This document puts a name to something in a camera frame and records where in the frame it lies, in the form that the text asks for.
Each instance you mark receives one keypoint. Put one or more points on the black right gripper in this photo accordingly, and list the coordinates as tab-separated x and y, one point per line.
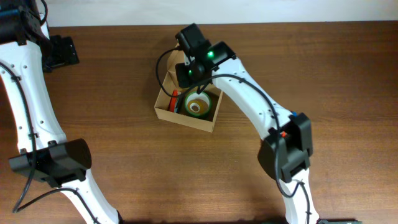
185	80

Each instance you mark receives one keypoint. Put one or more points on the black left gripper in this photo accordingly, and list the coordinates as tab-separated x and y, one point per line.
66	53

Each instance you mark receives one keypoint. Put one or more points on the brown cardboard box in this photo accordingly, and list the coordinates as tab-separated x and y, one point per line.
182	117

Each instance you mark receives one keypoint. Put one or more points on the green tape roll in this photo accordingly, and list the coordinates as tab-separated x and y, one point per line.
203	96

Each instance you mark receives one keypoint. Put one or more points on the small yellow tape roll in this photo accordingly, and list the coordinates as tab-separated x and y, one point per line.
197	107

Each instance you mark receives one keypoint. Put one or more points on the orange black stapler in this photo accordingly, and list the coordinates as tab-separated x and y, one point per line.
175	102

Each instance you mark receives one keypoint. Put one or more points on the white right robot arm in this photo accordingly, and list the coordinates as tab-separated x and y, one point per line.
286	136

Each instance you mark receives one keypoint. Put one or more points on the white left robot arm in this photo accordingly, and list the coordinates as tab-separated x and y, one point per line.
45	154

